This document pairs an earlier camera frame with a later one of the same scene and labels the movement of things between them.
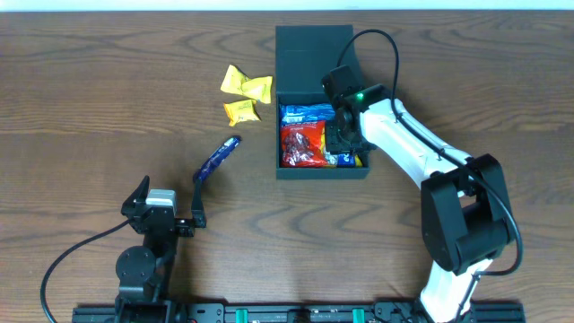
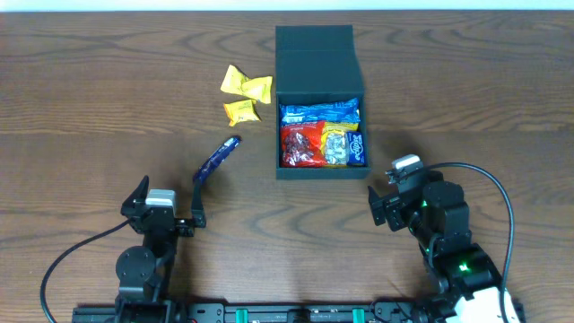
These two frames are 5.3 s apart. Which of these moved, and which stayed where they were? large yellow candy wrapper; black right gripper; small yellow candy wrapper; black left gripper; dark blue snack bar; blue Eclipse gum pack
Moved: blue Eclipse gum pack; black right gripper
Stayed: black left gripper; dark blue snack bar; large yellow candy wrapper; small yellow candy wrapper
